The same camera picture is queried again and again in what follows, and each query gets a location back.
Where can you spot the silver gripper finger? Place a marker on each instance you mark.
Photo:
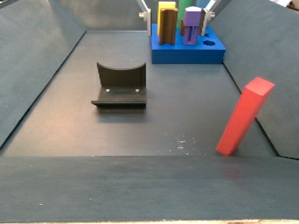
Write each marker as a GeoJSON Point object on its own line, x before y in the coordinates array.
{"type": "Point", "coordinates": [208, 14]}
{"type": "Point", "coordinates": [145, 15]}

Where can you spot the green cylinder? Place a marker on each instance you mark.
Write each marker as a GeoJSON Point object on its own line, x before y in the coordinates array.
{"type": "Point", "coordinates": [181, 5]}

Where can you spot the light blue rounded block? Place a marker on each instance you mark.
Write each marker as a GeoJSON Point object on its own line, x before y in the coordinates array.
{"type": "Point", "coordinates": [203, 3]}

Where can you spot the red rectangular block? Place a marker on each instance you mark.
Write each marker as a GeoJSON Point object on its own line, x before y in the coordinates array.
{"type": "Point", "coordinates": [249, 103]}

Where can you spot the blue peg board base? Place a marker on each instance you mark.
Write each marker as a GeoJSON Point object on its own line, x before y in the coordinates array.
{"type": "Point", "coordinates": [207, 52]}

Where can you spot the brown block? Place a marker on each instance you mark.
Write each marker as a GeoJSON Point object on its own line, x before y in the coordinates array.
{"type": "Point", "coordinates": [168, 16]}

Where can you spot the purple pentagon block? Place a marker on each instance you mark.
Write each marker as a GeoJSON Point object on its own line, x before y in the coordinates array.
{"type": "Point", "coordinates": [191, 23]}

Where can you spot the yellow-orange arch block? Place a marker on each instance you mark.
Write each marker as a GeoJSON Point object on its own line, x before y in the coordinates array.
{"type": "Point", "coordinates": [163, 5]}

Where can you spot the black curved stand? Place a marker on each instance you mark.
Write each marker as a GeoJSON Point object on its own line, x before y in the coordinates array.
{"type": "Point", "coordinates": [121, 87]}

